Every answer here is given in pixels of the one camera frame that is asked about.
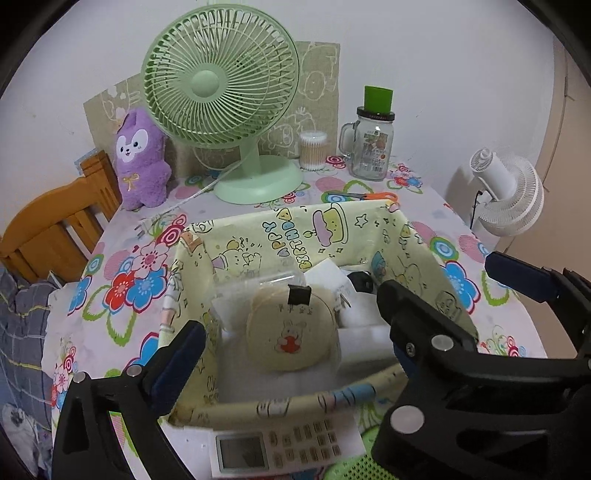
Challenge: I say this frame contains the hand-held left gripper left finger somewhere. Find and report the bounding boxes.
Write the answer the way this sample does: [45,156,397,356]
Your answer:
[51,320,207,480]

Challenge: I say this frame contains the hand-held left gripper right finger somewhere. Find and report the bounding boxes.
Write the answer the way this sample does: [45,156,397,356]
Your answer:
[372,279,591,480]

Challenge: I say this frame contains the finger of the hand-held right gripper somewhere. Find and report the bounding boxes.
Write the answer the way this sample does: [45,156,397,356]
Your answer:
[485,251,591,358]

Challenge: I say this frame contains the round case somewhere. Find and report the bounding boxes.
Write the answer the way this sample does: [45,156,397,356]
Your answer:
[246,286,342,372]

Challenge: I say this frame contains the yellow printed fabric basket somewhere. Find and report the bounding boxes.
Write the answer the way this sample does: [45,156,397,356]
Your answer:
[158,198,478,432]

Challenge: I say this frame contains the white box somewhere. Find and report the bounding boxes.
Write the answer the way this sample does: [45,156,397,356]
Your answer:
[337,295,393,365]

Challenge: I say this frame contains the small black item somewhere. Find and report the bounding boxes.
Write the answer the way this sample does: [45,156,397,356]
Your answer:
[346,271,374,296]

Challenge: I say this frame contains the white clip fan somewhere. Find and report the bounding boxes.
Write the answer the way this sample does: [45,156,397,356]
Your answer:
[470,148,544,237]

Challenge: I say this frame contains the white paper packet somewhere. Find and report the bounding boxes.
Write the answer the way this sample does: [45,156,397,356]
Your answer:
[302,258,354,296]

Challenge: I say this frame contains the floral tablecloth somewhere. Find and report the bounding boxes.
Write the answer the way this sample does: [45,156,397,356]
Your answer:
[39,159,548,480]

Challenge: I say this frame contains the white remote control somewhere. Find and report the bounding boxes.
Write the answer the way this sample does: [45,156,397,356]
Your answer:
[212,418,345,477]

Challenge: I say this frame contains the grey plaid bedding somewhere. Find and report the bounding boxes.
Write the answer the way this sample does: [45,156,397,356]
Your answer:
[0,263,63,462]

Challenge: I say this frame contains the glass mug jar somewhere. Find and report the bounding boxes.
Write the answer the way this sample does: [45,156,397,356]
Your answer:
[339,107,397,179]

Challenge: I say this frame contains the green perforated mat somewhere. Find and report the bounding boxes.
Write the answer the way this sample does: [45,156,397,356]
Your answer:
[323,427,402,480]

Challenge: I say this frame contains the white printed cloth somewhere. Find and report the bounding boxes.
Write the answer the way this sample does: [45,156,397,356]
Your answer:
[0,404,42,467]

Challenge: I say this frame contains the cotton swab container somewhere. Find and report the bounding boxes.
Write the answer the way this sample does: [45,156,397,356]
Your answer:
[299,131,328,172]

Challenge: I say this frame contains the wooden chair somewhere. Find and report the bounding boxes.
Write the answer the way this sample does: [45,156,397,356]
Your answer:
[0,150,122,283]

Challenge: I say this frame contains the purple plush toy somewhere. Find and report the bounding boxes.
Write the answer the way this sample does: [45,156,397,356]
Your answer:
[115,107,174,212]

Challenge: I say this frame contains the green plastic cup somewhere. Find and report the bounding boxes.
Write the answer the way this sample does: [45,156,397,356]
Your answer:
[363,85,394,114]

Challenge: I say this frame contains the beige printed board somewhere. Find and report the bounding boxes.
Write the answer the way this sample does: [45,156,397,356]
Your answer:
[83,41,341,178]

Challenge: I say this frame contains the green desk fan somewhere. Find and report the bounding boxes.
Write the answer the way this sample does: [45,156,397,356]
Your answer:
[141,4,304,205]

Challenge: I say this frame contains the black fan cable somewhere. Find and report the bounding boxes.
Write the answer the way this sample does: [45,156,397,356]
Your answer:
[468,189,483,229]

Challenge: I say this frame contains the orange handled scissors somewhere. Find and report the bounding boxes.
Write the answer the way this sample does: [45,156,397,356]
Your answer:
[327,191,399,204]

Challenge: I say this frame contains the white power cable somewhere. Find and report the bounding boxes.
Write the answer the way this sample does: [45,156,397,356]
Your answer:
[134,159,241,238]

